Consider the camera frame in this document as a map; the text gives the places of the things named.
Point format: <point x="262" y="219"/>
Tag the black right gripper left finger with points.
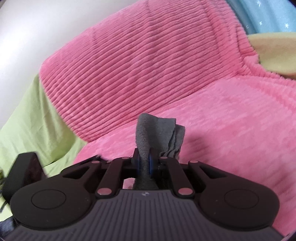
<point x="135" y="161"/>

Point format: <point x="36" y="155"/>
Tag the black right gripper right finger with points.
<point x="153" y="162"/>

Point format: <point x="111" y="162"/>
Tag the grey cleaning cloth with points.
<point x="160" y="134"/>

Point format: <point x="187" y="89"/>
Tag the green cloth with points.
<point x="35" y="126"/>

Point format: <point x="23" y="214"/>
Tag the yellow fleece cloth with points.
<point x="276" y="52"/>

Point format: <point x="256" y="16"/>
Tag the blue starry curtain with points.
<point x="264" y="16"/>

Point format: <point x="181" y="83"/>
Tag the pink corduroy blanket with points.
<point x="188" y="60"/>

